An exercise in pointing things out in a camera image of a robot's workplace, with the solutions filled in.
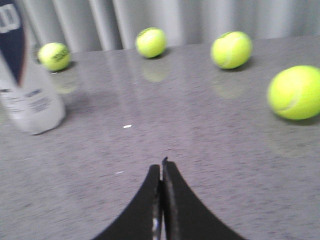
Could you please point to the far-right tennis ball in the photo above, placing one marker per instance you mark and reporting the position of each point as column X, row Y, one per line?
column 294, row 93

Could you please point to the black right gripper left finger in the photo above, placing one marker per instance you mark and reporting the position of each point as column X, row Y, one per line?
column 140, row 220

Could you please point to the right tennis ball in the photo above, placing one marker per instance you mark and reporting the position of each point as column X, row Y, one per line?
column 231, row 50

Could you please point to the grey pleated curtain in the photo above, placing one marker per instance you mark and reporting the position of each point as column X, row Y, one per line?
column 95, row 25

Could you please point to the white blue tennis ball can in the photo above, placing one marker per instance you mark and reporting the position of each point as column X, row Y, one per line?
column 26, row 89

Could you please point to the centre tennis ball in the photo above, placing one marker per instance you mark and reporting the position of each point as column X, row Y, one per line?
column 151, row 42

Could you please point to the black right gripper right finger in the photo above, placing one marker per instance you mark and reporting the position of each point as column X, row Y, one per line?
column 185, row 216

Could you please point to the Roland Garros labelled tennis ball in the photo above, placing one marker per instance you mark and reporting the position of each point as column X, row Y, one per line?
column 54, row 56

